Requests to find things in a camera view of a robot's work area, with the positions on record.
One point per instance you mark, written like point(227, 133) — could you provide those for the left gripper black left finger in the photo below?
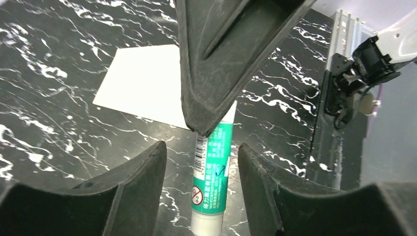
point(121, 202)

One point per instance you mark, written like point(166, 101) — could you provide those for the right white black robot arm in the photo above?
point(378, 59)

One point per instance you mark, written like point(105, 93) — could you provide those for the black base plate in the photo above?
point(336, 155)

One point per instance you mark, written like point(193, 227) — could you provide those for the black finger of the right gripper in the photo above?
point(222, 44)

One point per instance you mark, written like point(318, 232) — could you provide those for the white green glue stick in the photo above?
point(210, 177)

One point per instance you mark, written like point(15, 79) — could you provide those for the aluminium frame rail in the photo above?
point(348, 32)

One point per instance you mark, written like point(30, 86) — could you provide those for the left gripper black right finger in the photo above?
point(279, 203)

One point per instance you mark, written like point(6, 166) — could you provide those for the cream envelope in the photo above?
point(145, 82)

